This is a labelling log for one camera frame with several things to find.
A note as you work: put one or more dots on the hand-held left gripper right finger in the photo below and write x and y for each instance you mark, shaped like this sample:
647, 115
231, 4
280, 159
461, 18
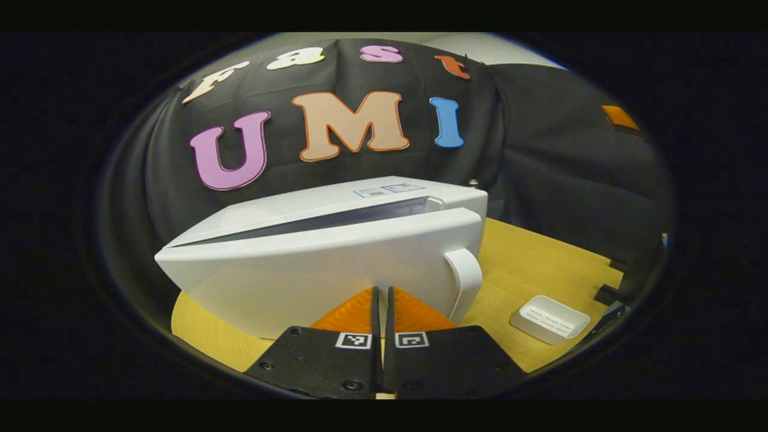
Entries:
444, 366

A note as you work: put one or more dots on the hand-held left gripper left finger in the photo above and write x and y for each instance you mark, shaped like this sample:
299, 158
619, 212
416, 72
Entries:
312, 366

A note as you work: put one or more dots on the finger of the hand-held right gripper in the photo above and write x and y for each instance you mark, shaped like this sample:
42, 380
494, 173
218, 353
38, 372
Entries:
607, 294
619, 264

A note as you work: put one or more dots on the white microwave oven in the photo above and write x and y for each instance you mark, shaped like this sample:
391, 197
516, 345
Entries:
312, 270

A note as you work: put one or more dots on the white rectangular tray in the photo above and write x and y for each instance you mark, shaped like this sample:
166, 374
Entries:
549, 319

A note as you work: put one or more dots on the black backdrop cloth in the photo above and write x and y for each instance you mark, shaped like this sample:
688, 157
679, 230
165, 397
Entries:
540, 162

